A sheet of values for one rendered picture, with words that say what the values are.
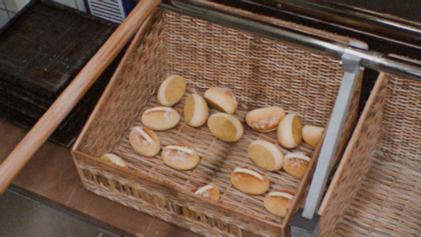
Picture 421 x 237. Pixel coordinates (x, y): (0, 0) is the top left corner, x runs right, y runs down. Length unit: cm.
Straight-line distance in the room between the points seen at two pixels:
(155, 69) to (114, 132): 21
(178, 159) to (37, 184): 37
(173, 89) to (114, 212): 37
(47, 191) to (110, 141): 20
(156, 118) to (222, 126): 18
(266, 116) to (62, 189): 54
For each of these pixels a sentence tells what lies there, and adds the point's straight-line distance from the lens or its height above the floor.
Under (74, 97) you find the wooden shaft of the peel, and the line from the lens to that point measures 140.
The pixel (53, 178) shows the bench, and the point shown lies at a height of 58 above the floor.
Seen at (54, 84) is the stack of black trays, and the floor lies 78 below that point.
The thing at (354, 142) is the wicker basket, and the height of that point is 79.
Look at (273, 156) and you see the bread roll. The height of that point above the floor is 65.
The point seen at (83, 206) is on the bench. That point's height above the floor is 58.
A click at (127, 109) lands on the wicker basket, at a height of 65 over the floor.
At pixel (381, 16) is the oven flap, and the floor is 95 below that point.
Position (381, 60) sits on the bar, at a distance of 143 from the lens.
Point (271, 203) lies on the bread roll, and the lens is 190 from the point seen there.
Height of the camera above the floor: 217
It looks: 48 degrees down
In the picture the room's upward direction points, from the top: 10 degrees counter-clockwise
